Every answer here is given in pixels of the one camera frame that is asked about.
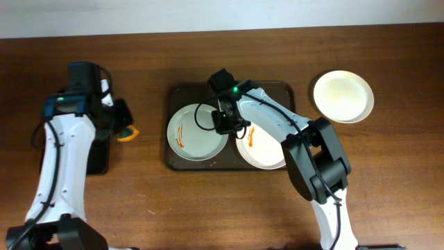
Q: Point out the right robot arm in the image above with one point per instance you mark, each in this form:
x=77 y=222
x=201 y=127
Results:
x=316 y=162

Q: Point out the black rectangular tray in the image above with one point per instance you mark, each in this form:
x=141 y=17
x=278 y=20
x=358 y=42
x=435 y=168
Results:
x=98 y=159

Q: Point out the orange green scrub sponge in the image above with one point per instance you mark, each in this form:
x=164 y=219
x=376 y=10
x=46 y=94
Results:
x=127 y=134

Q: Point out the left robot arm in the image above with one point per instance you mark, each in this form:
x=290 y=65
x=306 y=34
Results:
x=79 y=122

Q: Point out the white plate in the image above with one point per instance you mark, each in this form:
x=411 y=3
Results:
x=260 y=149
x=343 y=96

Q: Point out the dark brown serving tray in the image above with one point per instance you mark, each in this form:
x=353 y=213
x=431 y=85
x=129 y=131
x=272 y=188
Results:
x=229 y=159

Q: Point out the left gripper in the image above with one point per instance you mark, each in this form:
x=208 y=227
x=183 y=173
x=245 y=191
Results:
x=121 y=116

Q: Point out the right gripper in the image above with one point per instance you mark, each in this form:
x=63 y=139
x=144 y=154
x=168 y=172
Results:
x=226 y=123

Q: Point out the pale green plate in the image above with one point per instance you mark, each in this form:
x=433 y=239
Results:
x=188 y=140

